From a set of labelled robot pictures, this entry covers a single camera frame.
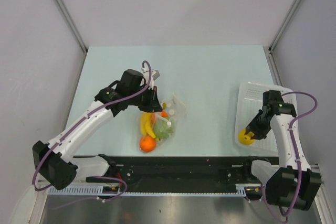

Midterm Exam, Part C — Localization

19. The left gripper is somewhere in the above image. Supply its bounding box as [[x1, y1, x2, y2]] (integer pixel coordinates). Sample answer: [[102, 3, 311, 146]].
[[128, 84, 162, 113]]

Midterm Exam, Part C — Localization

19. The yellow fake bell pepper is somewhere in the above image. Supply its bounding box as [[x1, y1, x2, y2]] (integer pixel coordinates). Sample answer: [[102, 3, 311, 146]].
[[238, 128, 255, 145]]

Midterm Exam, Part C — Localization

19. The clear zip top bag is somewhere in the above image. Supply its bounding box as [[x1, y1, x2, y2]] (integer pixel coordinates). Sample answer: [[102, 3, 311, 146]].
[[131, 92, 187, 154]]

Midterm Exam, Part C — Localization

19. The green fake cabbage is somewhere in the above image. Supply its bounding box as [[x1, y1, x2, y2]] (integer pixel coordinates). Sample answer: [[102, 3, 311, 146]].
[[152, 119, 175, 140]]

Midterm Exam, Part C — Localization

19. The yellow fake banana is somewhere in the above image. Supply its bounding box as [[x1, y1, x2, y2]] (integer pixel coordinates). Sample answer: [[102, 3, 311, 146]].
[[140, 112, 156, 138]]

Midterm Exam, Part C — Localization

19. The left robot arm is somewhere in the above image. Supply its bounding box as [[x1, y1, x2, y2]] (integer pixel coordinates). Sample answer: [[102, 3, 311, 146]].
[[32, 68, 162, 190]]

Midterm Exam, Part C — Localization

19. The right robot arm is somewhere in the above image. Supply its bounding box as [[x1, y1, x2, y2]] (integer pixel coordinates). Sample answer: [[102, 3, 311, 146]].
[[238, 90, 322, 217]]

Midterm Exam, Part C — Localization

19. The white perforated plastic basket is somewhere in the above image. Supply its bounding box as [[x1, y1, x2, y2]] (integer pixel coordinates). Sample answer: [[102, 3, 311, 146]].
[[234, 82, 297, 156]]

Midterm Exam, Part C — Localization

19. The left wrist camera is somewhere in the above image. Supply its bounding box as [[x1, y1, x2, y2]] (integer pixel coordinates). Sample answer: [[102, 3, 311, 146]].
[[141, 68, 160, 89]]

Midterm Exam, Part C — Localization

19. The white slotted cable duct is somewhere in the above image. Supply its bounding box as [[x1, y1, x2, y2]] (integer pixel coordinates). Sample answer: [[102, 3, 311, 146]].
[[48, 184, 261, 197]]

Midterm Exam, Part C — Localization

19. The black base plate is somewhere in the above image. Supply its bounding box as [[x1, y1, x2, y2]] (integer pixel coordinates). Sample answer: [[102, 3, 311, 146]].
[[86, 155, 279, 194]]

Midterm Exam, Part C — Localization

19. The right aluminium frame post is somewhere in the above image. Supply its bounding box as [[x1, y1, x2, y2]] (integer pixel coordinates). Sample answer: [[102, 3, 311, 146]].
[[268, 0, 303, 54]]

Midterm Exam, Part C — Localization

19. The aluminium frame post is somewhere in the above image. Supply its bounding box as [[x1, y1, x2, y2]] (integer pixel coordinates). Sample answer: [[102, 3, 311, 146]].
[[268, 0, 303, 54], [53, 0, 88, 55]]

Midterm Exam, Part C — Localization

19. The left aluminium frame post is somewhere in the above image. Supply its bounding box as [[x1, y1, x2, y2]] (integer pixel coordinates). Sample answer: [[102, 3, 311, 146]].
[[53, 0, 88, 55]]

